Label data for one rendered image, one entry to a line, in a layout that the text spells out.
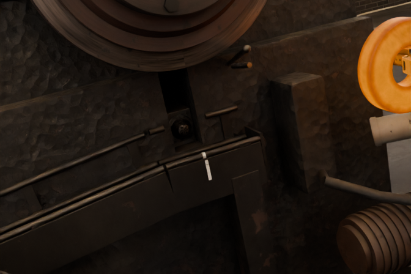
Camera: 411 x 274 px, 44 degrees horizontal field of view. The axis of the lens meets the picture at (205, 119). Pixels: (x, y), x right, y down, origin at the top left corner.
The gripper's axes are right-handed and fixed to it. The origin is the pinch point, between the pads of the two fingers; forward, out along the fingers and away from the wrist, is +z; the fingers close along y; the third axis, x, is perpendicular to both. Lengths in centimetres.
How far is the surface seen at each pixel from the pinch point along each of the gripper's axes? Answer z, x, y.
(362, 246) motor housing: 3.5, -34.8, -8.3
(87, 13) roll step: 19, 15, -45
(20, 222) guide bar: 25, -19, -65
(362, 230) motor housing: 4.8, -32.3, -7.1
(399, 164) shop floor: 119, -91, 94
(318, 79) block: 18.8, -6.0, -4.6
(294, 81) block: 20.1, -5.4, -9.1
